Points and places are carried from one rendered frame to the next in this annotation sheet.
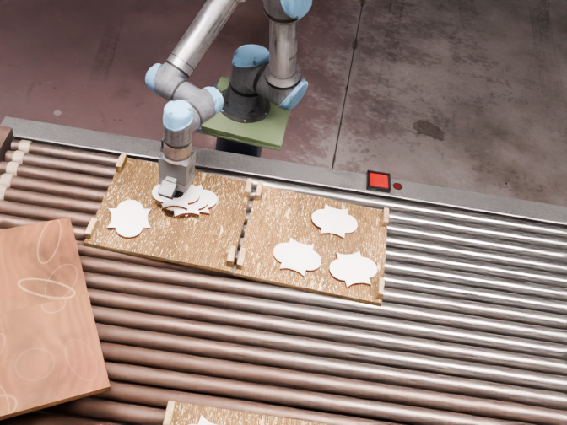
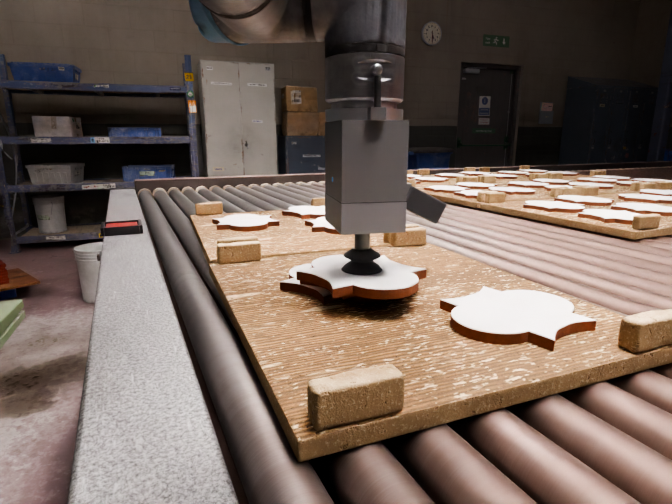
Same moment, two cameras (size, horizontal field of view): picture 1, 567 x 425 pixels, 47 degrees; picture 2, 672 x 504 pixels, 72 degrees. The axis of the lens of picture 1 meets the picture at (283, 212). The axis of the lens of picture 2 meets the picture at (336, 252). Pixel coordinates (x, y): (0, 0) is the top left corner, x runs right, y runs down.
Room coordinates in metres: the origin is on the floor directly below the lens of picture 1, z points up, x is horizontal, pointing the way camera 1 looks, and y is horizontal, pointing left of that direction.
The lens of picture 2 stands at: (1.48, 0.74, 1.10)
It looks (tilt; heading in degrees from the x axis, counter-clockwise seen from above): 14 degrees down; 249
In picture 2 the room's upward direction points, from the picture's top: straight up
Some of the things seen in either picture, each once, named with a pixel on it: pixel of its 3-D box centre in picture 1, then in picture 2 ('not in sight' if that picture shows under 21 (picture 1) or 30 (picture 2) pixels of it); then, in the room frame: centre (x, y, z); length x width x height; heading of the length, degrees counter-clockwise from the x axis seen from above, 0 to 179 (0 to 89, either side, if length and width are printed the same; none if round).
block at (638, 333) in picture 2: (91, 228); (652, 329); (1.11, 0.51, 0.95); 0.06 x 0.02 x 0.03; 1
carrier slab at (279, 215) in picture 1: (315, 241); (291, 230); (1.25, -0.11, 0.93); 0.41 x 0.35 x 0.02; 90
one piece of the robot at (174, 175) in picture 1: (172, 171); (385, 168); (1.27, 0.32, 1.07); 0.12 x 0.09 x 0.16; 171
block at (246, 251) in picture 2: (248, 187); (239, 252); (1.38, 0.12, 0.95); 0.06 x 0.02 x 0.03; 1
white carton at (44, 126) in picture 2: not in sight; (58, 127); (2.35, -4.79, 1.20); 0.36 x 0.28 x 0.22; 166
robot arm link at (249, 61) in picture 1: (251, 67); not in sight; (1.81, 0.20, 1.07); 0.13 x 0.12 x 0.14; 63
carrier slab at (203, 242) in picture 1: (173, 212); (393, 299); (1.25, 0.31, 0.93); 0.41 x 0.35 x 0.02; 91
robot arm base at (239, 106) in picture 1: (245, 94); not in sight; (1.82, 0.21, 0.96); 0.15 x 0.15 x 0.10
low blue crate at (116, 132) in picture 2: not in sight; (134, 133); (1.64, -4.71, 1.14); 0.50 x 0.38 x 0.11; 7
